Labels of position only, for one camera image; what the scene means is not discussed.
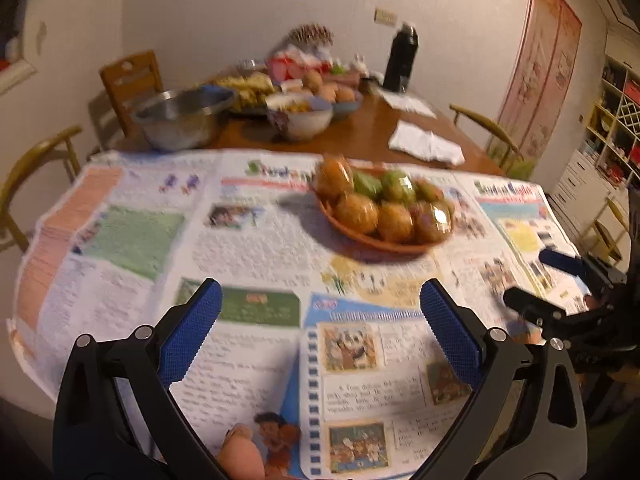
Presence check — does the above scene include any wooden slat-back chair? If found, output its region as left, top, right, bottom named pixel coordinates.
left=98, top=49, right=166, bottom=139

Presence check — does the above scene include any pile of brown eggs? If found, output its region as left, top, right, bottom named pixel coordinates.
left=299, top=69, right=359, bottom=104

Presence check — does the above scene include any white cartoon bowl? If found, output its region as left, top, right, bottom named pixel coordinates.
left=264, top=94, right=334, bottom=142

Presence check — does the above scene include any plastic-wrapped green citrus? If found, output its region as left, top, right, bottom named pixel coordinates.
left=380, top=170, right=417, bottom=205
left=352, top=170, right=384, bottom=200

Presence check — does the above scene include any person's left hand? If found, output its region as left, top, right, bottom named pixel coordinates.
left=215, top=422, right=266, bottom=480

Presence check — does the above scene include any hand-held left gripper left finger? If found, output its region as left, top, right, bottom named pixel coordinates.
left=52, top=278, right=236, bottom=480

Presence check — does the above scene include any newspaper with pink column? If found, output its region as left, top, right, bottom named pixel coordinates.
left=7, top=152, right=226, bottom=401

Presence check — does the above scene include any stainless steel bowl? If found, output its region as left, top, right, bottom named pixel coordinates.
left=130, top=85, right=237, bottom=151

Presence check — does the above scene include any plate of fried food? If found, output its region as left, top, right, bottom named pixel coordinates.
left=214, top=72, right=276, bottom=111

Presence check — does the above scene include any plastic-wrapped orange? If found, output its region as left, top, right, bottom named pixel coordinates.
left=314, top=155, right=355, bottom=199
left=334, top=192, right=380, bottom=235
left=412, top=199, right=455, bottom=244
left=375, top=200, right=416, bottom=244

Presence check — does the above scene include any white paper sheet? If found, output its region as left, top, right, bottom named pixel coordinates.
left=377, top=88, right=439, bottom=119

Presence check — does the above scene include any yellow wooden chair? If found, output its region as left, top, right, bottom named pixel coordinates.
left=582, top=197, right=631, bottom=261

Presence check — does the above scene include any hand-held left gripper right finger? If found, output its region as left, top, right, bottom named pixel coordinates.
left=410, top=278, right=589, bottom=480

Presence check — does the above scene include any newspaper with yellow box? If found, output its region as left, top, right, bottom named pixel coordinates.
left=445, top=172, right=599, bottom=342

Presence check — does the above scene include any orange bear-shaped plate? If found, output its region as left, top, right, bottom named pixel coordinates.
left=314, top=160, right=454, bottom=255

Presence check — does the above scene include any white cloth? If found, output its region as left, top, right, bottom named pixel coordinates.
left=388, top=119, right=466, bottom=167

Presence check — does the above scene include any black thermos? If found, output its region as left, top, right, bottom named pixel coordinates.
left=382, top=22, right=419, bottom=92

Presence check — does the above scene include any small green lime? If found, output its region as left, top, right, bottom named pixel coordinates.
left=415, top=182, right=445, bottom=204

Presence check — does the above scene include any newspaper with football cartoon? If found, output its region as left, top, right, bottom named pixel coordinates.
left=167, top=275, right=506, bottom=480

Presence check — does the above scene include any red and white package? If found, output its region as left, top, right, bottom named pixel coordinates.
left=267, top=54, right=301, bottom=84

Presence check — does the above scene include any pink cartoon door curtain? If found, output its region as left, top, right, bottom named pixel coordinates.
left=494, top=0, right=584, bottom=181

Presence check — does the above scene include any framed wall picture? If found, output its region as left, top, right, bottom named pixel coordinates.
left=0, top=25, right=40, bottom=96

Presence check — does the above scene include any white shelf cabinet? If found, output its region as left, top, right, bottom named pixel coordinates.
left=547, top=54, right=640, bottom=241

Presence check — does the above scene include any bundle of patterned sticks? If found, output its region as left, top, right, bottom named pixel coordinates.
left=287, top=23, right=335, bottom=46

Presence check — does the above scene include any curved-back wooden chair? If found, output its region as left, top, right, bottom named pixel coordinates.
left=0, top=125, right=84, bottom=256
left=448, top=103, right=526, bottom=171

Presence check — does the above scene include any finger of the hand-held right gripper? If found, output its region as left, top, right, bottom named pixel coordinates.
left=502, top=287, right=567, bottom=334
left=538, top=248, right=599, bottom=284

